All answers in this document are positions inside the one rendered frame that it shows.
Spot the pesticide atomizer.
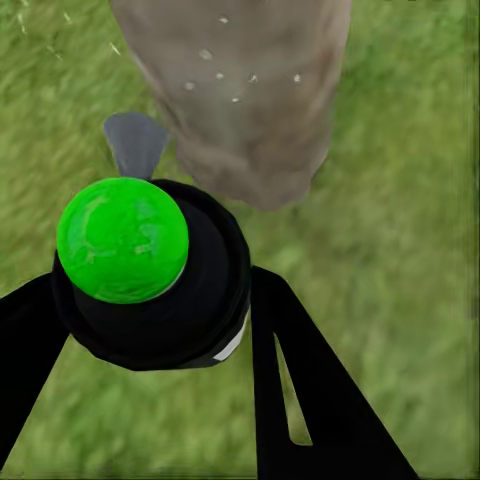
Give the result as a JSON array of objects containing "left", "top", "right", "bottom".
[{"left": 51, "top": 112, "right": 252, "bottom": 371}]

